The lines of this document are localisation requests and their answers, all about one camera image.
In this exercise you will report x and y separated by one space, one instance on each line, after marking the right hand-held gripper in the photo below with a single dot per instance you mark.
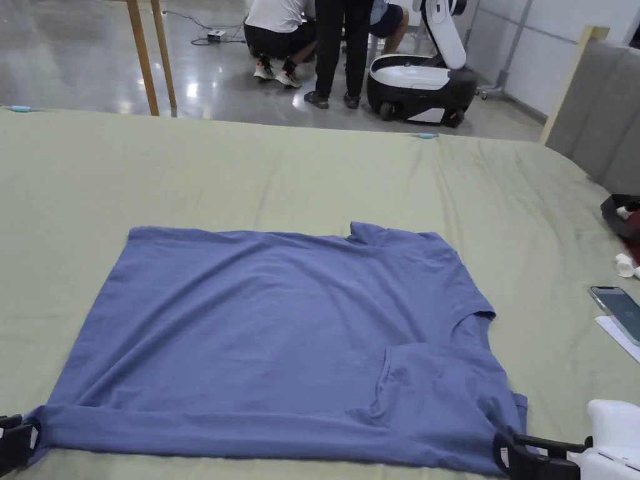
615 440

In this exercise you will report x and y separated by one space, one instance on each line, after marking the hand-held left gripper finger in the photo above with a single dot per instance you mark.
10 420
17 445

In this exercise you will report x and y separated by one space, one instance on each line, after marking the blue t-shirt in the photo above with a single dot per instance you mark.
280 320

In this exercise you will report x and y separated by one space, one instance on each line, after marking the white paper sheet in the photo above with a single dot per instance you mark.
622 344

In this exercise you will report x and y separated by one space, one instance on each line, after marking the smartphone with dark screen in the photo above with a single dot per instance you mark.
617 310

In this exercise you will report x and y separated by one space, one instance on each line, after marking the dark bag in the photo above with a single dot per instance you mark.
616 220

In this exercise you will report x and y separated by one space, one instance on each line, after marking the light blue sheet clip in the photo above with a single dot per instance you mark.
21 108
427 136

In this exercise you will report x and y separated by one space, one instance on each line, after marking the grey padded headboard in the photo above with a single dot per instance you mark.
605 110

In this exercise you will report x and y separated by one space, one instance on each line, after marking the bed with pale green sheet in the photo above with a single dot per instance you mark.
260 170

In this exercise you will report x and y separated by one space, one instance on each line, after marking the white and black robot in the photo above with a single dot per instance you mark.
425 80

